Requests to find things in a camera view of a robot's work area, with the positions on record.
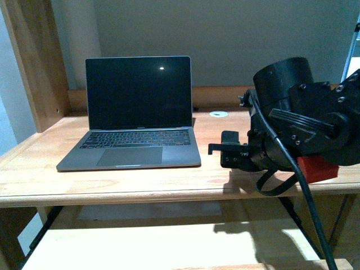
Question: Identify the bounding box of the white cable grommet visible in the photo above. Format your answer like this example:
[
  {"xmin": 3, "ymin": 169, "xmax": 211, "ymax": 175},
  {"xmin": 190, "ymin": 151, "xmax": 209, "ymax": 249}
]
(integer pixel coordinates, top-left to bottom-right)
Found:
[{"xmin": 209, "ymin": 111, "xmax": 228, "ymax": 118}]

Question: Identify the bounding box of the grey open laptop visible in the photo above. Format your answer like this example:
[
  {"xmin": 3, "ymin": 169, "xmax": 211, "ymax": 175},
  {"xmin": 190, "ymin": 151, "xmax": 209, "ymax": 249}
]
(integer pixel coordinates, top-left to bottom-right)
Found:
[{"xmin": 56, "ymin": 56, "xmax": 201, "ymax": 172}]

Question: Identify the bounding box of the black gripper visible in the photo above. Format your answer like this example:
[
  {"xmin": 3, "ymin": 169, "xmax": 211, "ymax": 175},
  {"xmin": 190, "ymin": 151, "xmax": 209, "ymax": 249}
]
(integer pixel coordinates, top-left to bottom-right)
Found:
[{"xmin": 208, "ymin": 89, "xmax": 284, "ymax": 172}]

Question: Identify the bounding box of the wooden desk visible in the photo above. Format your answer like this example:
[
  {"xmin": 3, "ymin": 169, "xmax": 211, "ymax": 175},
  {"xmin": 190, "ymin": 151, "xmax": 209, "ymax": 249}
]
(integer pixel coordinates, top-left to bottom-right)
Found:
[{"xmin": 1, "ymin": 1, "xmax": 359, "ymax": 207}]

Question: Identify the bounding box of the black cable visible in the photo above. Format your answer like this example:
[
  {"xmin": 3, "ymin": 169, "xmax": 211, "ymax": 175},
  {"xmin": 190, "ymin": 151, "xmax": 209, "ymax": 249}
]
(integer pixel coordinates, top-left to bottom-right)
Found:
[{"xmin": 254, "ymin": 95, "xmax": 338, "ymax": 270}]

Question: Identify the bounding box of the wooden keyboard drawer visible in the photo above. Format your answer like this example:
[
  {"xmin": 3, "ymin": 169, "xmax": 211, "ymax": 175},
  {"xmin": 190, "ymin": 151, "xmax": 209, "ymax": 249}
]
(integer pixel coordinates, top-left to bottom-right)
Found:
[{"xmin": 21, "ymin": 205, "xmax": 354, "ymax": 270}]

